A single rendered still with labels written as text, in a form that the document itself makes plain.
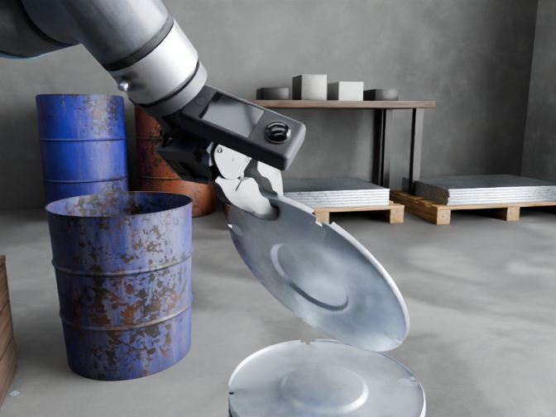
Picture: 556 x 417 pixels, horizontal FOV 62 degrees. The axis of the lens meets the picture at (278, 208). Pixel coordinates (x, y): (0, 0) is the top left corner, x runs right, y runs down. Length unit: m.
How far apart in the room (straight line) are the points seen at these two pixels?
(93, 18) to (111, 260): 0.97
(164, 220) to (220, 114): 0.90
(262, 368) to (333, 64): 3.67
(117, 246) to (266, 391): 0.70
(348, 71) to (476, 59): 1.25
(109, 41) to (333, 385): 0.56
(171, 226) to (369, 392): 0.79
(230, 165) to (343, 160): 3.84
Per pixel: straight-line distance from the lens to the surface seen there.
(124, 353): 1.43
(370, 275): 0.54
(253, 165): 0.52
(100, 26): 0.41
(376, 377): 0.79
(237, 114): 0.45
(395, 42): 4.51
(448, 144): 4.75
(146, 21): 0.42
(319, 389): 0.74
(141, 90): 0.44
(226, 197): 0.49
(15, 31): 0.48
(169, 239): 1.35
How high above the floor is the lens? 0.73
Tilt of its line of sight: 11 degrees down
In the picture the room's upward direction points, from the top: straight up
